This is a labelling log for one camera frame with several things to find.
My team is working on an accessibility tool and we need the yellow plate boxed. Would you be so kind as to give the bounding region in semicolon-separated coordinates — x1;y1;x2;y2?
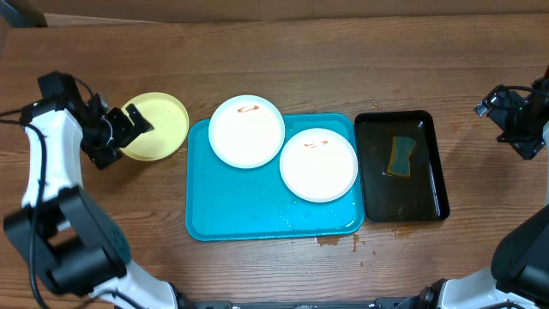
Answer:
121;92;190;161

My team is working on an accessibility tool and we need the green yellow sponge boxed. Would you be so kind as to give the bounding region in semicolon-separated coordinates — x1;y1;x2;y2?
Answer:
385;136;416;178

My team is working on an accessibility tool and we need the white plate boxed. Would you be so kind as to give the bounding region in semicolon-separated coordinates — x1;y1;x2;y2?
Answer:
280;128;359;203
208;95;286;169

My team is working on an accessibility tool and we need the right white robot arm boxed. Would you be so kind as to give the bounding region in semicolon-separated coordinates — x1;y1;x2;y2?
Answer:
371;74;548;309

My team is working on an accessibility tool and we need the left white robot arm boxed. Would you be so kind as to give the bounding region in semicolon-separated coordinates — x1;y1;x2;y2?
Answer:
3;71;193;308

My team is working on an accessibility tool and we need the teal plastic tray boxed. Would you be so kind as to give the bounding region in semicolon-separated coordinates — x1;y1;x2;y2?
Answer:
185;119;365;241

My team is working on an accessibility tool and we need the black water tray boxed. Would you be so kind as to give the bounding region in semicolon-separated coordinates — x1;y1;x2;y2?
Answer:
354;110;450;222

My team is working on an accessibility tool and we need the dark chair leg corner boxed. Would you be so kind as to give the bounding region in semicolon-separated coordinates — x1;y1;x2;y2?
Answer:
1;0;47;28

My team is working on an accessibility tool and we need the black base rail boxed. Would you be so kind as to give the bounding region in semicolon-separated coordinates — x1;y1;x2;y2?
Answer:
194;296;419;309

